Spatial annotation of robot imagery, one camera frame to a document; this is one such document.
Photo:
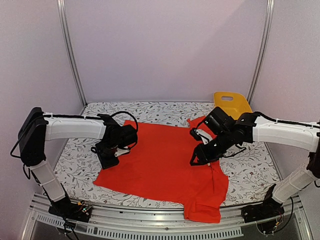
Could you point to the left aluminium corner post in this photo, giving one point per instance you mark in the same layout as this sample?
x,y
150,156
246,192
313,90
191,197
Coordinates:
x,y
70,51

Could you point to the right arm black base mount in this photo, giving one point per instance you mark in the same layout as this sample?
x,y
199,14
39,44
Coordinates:
x,y
267,209

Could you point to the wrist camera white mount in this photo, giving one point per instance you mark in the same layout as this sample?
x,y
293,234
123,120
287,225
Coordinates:
x,y
121,151
201,135

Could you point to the floral patterned table mat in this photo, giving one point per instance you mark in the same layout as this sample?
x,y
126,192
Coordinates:
x,y
250,173

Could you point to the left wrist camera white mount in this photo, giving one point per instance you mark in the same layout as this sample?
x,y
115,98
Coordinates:
x,y
121,151

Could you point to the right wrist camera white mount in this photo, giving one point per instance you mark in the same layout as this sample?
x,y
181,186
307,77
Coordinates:
x,y
201,135

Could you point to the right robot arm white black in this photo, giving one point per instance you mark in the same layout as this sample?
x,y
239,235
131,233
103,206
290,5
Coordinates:
x,y
253,127

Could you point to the aluminium front rail frame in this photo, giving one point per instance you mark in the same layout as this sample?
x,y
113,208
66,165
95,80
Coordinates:
x,y
114,222

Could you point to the right aluminium corner post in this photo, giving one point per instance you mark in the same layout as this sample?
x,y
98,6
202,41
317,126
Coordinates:
x,y
267,25

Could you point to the red t-shirt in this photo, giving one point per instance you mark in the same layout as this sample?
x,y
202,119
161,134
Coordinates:
x,y
158,168

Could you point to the aluminium corner post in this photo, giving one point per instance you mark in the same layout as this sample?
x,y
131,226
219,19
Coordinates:
x,y
267,25
70,51

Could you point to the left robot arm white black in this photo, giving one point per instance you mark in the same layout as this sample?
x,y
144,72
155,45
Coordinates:
x,y
39,127

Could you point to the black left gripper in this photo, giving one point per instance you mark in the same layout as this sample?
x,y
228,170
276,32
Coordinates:
x,y
105,164

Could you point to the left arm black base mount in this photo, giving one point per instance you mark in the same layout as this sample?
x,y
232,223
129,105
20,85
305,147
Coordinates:
x,y
64,208

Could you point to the yellow plastic basket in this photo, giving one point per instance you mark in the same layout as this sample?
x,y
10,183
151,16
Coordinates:
x,y
232,103

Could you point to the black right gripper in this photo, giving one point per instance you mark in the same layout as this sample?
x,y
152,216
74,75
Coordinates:
x,y
199,151

